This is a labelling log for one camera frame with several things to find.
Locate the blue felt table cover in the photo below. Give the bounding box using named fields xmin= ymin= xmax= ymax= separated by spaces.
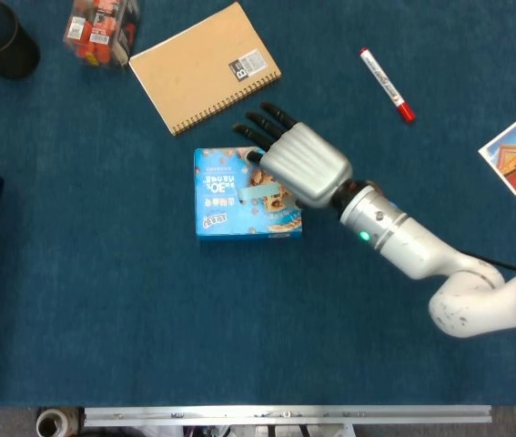
xmin=0 ymin=0 xmax=516 ymax=407

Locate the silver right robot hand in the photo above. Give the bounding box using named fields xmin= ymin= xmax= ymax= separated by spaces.
xmin=231 ymin=101 xmax=355 ymax=210

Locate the kraft spiral notebook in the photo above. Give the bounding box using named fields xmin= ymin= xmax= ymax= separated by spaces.
xmin=127 ymin=1 xmax=283 ymax=137

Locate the clear box of red clips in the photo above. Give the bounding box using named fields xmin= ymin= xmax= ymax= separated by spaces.
xmin=62 ymin=0 xmax=143 ymax=70

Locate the black mesh pen holder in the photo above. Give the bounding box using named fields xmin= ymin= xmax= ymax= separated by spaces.
xmin=0 ymin=0 xmax=42 ymax=80

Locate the blue cookie box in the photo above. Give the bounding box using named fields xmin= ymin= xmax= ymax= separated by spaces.
xmin=193 ymin=145 xmax=305 ymax=241

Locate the small grey hook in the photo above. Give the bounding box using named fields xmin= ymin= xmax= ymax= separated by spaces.
xmin=237 ymin=183 xmax=281 ymax=204

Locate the red whiteboard marker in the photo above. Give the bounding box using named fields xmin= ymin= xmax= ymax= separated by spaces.
xmin=359 ymin=46 xmax=418 ymax=124

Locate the aluminium table edge rail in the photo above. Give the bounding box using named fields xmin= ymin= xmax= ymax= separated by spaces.
xmin=83 ymin=404 xmax=493 ymax=428

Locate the grey tape roll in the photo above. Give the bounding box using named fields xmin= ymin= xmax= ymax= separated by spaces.
xmin=35 ymin=406 xmax=82 ymax=437

